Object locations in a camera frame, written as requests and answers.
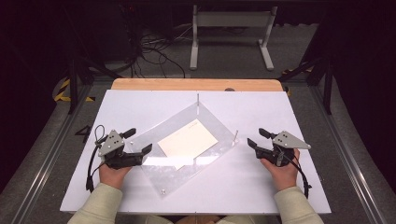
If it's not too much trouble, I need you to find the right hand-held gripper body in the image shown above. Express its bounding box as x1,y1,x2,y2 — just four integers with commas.
254,130,312,168

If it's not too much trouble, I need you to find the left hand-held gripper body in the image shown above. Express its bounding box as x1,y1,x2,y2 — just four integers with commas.
98,130,145,171

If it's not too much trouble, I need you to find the clear acrylic picture frame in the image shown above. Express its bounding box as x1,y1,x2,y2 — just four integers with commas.
129,92,240,196

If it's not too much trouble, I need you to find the painting print card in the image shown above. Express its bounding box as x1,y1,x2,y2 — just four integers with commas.
157,119,219,171

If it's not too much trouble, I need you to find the person's left hand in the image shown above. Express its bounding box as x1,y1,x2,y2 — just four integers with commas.
98,161,134,190

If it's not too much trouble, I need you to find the person's right hand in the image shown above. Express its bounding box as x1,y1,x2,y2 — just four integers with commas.
261,148,302,191

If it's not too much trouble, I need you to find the white table board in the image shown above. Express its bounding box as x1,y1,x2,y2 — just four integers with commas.
60,90,332,216

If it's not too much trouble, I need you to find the black metal stand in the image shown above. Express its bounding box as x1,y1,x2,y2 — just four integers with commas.
62,6,122,115
278,12,335,115

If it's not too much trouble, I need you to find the yellow black floor tape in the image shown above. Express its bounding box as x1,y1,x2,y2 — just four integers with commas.
54,77,96,103
281,65,312,76

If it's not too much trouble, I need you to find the wooden board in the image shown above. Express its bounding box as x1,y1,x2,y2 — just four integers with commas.
110,77,284,92

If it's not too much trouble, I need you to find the white metal stand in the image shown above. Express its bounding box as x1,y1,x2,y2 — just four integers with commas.
190,4,278,72

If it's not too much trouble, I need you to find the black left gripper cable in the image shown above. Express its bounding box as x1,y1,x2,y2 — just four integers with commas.
86,124,108,193

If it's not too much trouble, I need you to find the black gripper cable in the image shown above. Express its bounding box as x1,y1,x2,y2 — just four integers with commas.
279,152,312,199
86,124,108,193

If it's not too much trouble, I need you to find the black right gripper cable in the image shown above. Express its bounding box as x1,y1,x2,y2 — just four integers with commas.
279,152,312,199

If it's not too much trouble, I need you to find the aluminium floor rail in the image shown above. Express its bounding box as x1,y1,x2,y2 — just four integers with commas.
311,85,387,224
12,83,94,224

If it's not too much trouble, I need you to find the tangle of black floor cables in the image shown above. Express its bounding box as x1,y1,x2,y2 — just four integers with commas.
120,6,194,78

